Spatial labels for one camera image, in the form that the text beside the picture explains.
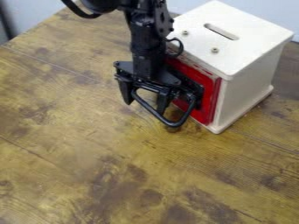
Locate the white wooden box cabinet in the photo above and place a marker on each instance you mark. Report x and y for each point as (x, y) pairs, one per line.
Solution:
(232, 48)

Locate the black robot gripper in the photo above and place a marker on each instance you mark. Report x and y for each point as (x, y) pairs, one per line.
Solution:
(145, 67)

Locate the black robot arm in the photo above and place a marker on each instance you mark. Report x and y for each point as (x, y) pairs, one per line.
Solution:
(149, 24)

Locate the black metal drawer handle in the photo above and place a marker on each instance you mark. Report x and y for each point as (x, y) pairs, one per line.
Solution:
(180, 93)

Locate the red wooden drawer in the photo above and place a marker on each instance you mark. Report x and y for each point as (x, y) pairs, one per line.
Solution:
(196, 93)

